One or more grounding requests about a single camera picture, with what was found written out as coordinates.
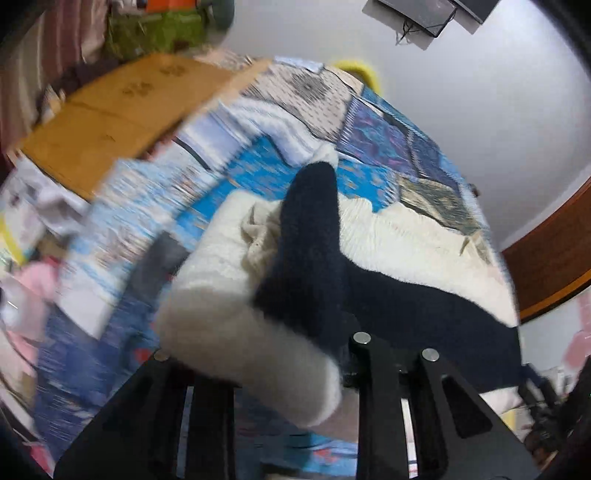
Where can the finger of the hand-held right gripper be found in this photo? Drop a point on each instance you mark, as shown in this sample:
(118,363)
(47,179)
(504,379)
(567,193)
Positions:
(538,385)

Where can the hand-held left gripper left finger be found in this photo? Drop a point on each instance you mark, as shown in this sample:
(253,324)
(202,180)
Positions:
(207,415)

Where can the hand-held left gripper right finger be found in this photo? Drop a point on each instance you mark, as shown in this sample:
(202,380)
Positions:
(378,392)

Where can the black and cream striped sweater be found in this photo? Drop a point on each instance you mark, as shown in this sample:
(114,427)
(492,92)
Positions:
(323,277)

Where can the wooden door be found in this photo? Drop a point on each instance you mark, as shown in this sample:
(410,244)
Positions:
(549,258)

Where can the patchwork blanket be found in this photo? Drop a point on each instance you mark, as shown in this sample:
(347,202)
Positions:
(369,180)

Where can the pink cloth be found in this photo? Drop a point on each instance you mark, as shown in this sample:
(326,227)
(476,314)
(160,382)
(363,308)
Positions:
(32,281)

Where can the white printed cloth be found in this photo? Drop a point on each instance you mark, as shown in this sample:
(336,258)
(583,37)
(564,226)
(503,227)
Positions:
(37,207)

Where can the brown cardboard box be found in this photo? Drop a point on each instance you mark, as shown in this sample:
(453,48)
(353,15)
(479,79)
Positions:
(115,120)

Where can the striped curtain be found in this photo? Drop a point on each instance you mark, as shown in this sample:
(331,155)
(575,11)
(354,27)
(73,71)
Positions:
(27,78)

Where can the green storage box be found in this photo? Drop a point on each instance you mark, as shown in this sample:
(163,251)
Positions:
(157,34)

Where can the grey plush toy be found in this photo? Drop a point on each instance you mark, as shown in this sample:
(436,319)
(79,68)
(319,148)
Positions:
(221,14)

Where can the orange box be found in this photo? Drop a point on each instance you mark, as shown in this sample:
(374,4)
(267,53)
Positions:
(171,3)

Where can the small black wall monitor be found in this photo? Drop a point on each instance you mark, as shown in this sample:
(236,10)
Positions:
(420,14)

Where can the black wall television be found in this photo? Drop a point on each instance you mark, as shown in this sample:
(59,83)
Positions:
(478,8)

